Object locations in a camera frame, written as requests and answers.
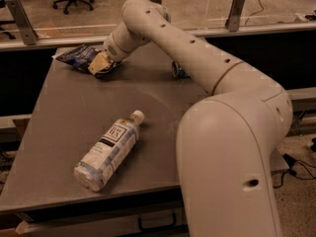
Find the grey table drawer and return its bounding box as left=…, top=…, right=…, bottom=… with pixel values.
left=16, top=208, right=190, bottom=237

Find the glass barrier panel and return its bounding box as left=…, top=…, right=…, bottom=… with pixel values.
left=0, top=0, right=316, bottom=41

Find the white tea bottle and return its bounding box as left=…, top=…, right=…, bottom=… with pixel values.
left=74, top=111, right=145, bottom=192

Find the right metal glass bracket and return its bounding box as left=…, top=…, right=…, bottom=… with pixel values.
left=225, top=0, right=245, bottom=32

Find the black drawer handle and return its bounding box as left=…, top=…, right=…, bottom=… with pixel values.
left=137, top=212, right=177, bottom=232

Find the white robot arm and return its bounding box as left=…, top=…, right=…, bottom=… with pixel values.
left=104, top=0, right=293, bottom=237

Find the black floor cable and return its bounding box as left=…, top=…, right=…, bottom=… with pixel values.
left=273, top=153, right=316, bottom=189

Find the left metal glass bracket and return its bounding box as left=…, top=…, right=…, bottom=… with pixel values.
left=6, top=0, right=38, bottom=45

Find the blue chip bag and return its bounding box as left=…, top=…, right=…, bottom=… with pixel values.
left=53, top=44, right=121, bottom=78

